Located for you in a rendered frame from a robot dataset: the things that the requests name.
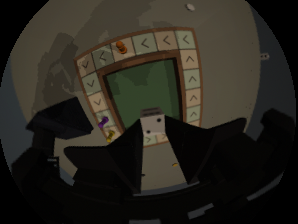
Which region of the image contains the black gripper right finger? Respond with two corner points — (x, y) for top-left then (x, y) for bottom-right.
(164, 116), (246, 185)

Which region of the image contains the white die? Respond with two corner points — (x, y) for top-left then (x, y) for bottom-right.
(141, 107), (165, 136)

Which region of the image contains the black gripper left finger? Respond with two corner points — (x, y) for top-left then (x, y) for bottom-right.
(64, 119), (144, 194)

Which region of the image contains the orange game pawn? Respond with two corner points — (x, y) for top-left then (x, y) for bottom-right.
(116, 40), (126, 55)

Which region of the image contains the yellow game pawn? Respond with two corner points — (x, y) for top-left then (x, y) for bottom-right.
(105, 131), (114, 143)

